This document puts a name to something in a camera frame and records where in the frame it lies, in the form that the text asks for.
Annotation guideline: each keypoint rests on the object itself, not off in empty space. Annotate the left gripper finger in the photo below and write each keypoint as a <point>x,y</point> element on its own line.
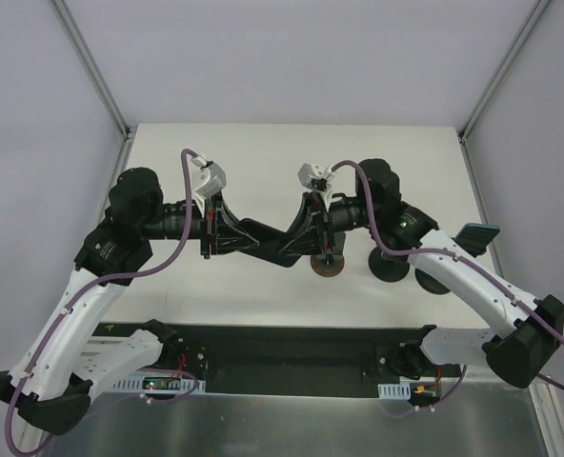
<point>231,238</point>
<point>227,222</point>

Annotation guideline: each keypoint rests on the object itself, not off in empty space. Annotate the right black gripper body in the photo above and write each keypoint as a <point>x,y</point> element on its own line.
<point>325,225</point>

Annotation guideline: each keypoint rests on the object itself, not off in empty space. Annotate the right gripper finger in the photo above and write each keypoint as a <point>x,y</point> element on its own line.
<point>300,243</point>
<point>310,207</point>

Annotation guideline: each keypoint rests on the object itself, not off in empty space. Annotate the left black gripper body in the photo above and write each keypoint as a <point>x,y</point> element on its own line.
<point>209,228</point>

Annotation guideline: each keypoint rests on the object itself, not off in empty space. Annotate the brown disc small stand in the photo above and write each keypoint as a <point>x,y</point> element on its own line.
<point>328,265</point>

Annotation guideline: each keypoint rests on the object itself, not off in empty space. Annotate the black phone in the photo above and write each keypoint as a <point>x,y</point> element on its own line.
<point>267,244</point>
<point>475,238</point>

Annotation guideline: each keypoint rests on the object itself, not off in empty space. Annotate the black phone stand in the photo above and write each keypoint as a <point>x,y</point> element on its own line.
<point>387,268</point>
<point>428,283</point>

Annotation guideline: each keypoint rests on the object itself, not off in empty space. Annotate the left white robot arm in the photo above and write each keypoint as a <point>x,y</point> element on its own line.
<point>52,389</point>

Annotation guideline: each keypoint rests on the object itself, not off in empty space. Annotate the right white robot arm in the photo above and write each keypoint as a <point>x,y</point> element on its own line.
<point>523,332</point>

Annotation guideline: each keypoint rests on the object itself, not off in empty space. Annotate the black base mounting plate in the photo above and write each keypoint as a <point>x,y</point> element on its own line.
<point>314,362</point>

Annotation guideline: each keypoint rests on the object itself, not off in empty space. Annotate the metal sheet front panel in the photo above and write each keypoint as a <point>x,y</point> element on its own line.
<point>481,419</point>

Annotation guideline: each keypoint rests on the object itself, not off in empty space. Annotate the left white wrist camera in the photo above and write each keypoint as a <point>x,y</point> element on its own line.
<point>207,179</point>

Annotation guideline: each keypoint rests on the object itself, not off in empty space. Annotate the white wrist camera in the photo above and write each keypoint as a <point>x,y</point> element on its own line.
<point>207,179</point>
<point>318,179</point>

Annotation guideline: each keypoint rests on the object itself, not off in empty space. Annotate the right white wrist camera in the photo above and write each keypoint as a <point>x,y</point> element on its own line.
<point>318,179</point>

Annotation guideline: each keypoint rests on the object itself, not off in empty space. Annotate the left white cable duct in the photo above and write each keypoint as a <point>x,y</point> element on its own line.
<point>138,383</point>

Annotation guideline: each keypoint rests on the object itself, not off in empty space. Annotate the white cable duct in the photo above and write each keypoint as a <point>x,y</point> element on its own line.
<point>138,383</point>
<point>399,391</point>

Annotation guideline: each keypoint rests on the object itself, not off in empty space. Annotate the front aluminium rail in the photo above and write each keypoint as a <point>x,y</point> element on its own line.
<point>101,343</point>

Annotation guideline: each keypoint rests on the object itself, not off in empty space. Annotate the right white cable duct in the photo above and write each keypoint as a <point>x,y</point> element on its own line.
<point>399,391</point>

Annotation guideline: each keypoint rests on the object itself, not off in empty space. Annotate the left aluminium frame post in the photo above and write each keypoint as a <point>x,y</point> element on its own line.
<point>83,52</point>

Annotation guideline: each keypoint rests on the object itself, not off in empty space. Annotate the aluminium frame post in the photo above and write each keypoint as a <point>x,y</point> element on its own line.
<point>83,52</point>
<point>526,30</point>

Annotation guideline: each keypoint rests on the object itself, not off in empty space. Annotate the right aluminium frame post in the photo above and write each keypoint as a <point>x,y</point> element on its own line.
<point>526,30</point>

